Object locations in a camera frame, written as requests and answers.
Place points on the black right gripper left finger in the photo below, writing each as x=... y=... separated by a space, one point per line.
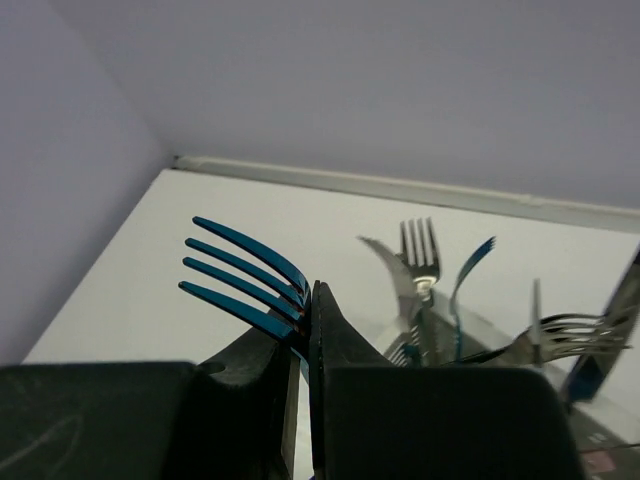
x=257 y=406

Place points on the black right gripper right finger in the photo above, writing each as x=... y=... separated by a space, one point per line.
x=351 y=392

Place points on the aluminium table edge rail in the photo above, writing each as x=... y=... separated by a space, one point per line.
x=524 y=206

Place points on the silver knife teal marbled handle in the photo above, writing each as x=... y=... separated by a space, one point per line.
x=615 y=328

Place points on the silver fork black riveted handle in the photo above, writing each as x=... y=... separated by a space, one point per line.
x=562 y=335

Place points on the blue iridescent fork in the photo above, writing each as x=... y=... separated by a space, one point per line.
x=284 y=289

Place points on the silver fork teal marbled handle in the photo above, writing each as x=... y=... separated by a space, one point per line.
x=409 y=304

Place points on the plain silver fork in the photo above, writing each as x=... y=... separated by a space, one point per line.
x=420 y=254

